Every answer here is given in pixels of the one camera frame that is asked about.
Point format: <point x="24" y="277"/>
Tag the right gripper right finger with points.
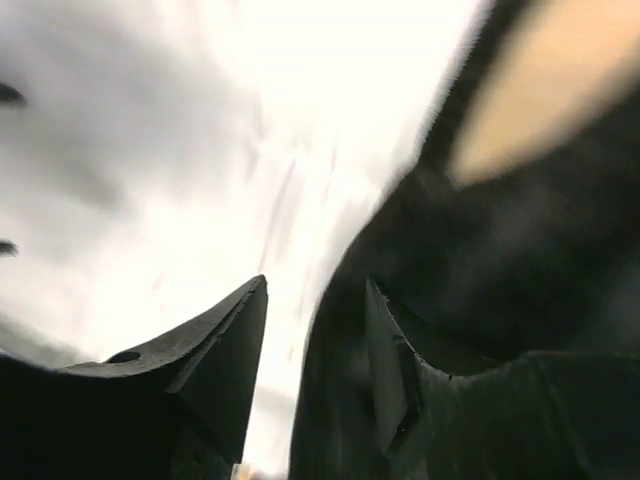
<point x="443" y="411"/>

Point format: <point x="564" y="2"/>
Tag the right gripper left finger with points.
<point x="175" y="407"/>

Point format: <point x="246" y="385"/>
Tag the white pillow with yellow piping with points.
<point x="162" y="152"/>

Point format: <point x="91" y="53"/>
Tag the black pillowcase with tan flowers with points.
<point x="516" y="231"/>

